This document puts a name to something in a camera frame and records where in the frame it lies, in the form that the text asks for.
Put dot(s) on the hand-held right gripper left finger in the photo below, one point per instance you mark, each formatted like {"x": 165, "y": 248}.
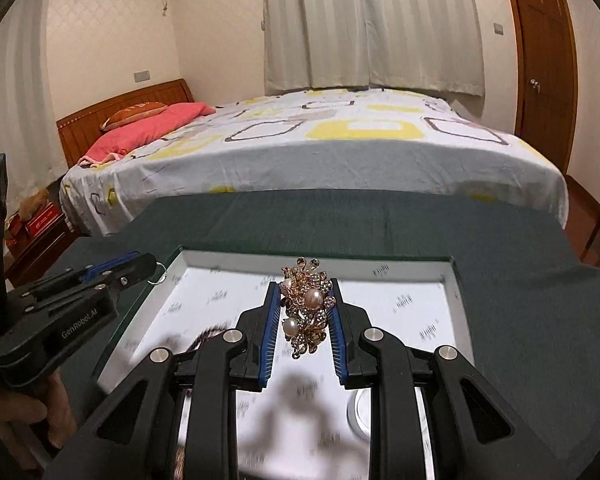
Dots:
{"x": 275, "y": 340}

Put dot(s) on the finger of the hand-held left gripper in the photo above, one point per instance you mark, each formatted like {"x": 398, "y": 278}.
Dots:
{"x": 107, "y": 264}
{"x": 135, "y": 269}

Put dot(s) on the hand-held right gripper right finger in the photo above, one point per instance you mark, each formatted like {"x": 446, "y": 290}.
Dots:
{"x": 337, "y": 345}

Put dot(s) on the gold pearl brooch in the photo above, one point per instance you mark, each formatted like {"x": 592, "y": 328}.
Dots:
{"x": 307, "y": 305}

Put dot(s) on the white shallow box tray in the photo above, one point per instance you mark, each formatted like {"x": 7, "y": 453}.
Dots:
{"x": 420, "y": 305}

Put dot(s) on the person's left hand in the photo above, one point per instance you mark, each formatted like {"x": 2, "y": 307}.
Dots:
{"x": 25, "y": 410}

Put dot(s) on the wooden nightstand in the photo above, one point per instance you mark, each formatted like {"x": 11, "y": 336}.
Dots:
{"x": 40, "y": 255}

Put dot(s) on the red gift box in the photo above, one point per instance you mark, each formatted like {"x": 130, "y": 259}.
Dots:
{"x": 42, "y": 222}

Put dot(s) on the brown teddy bear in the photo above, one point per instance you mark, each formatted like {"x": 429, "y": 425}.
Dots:
{"x": 34, "y": 202}

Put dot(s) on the small red gold box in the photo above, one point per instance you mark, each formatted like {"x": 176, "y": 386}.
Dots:
{"x": 15, "y": 227}

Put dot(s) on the pink blanket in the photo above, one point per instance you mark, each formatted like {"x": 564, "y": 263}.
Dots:
{"x": 145, "y": 130}

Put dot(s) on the wooden headboard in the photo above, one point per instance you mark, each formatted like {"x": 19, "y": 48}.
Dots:
{"x": 95, "y": 115}

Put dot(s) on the orange pillow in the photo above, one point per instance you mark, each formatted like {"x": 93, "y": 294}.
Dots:
{"x": 135, "y": 114}

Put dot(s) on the white yellow patterned bedsheet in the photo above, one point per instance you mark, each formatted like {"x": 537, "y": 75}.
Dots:
{"x": 330, "y": 160}

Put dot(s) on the sheer white side curtain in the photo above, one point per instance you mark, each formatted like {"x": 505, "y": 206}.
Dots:
{"x": 15, "y": 100}

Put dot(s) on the dark grey table cloth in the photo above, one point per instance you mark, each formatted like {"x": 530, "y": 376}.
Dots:
{"x": 530, "y": 335}

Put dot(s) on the white window curtain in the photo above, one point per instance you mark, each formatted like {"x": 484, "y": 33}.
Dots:
{"x": 370, "y": 25}

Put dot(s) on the wooden door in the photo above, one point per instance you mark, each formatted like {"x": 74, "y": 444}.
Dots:
{"x": 545, "y": 60}

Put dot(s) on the grey wall socket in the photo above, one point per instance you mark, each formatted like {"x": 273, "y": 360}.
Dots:
{"x": 142, "y": 76}

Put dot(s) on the wall light switch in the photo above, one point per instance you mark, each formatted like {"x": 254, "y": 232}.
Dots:
{"x": 498, "y": 28}

